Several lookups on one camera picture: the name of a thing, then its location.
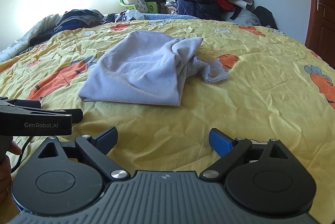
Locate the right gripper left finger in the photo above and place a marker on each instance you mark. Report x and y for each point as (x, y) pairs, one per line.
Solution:
(94, 151)

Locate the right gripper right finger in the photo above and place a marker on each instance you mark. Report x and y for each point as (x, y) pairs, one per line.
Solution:
(231, 152)

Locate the light lavender garment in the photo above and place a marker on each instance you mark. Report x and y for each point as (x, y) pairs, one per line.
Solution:
(149, 68)

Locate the folded dark clothes stack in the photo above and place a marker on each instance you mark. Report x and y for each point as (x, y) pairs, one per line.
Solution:
(73, 20)

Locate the person's left hand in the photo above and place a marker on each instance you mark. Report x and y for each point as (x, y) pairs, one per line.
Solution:
(5, 171)

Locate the yellow carrot print bedspread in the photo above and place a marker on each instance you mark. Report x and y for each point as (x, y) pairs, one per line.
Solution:
(277, 88)

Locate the clear plastic bag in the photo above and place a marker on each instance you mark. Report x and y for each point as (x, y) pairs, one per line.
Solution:
(244, 18)

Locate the black bag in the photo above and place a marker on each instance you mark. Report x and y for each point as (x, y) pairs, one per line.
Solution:
(265, 17)

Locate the white crumpled garment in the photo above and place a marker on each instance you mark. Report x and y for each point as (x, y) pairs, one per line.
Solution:
(129, 15)

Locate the blue quilted blanket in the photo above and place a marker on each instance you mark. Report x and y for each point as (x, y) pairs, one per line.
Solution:
(165, 16)

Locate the brown wooden door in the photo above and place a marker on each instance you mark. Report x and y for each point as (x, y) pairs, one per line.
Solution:
(320, 35)

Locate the navy blue jacket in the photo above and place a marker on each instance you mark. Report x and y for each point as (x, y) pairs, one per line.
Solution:
(202, 9)

